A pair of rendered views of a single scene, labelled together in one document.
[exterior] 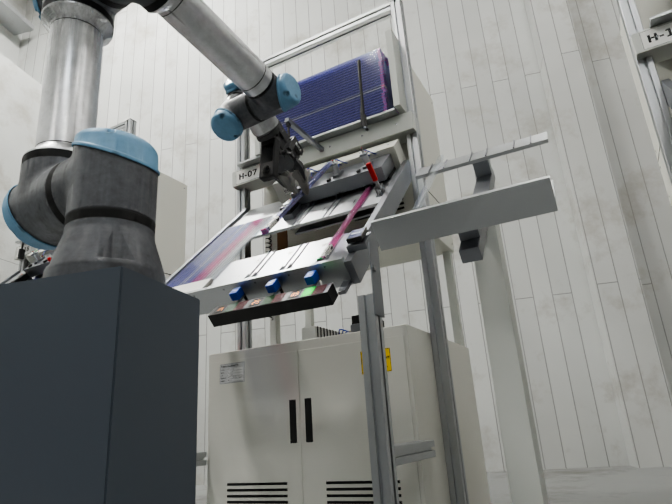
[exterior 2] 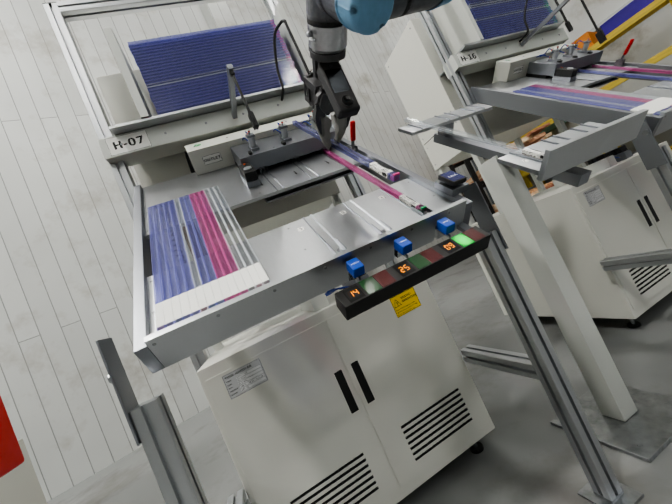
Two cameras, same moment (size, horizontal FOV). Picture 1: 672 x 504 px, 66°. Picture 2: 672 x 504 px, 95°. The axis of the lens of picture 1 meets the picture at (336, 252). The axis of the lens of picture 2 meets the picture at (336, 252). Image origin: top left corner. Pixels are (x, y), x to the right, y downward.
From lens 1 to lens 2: 1.16 m
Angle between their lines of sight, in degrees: 47
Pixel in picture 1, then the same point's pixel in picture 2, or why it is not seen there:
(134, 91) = not seen: outside the picture
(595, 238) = not seen: hidden behind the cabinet
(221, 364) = (223, 375)
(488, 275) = (525, 203)
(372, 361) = (520, 291)
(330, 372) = (368, 328)
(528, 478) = (594, 334)
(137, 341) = not seen: outside the picture
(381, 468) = (562, 379)
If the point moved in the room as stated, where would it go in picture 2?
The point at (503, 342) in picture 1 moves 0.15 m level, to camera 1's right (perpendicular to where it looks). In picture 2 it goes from (551, 249) to (558, 237)
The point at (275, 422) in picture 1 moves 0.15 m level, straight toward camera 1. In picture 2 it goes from (326, 403) to (369, 399)
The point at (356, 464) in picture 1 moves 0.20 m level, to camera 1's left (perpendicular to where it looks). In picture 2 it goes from (421, 395) to (383, 443)
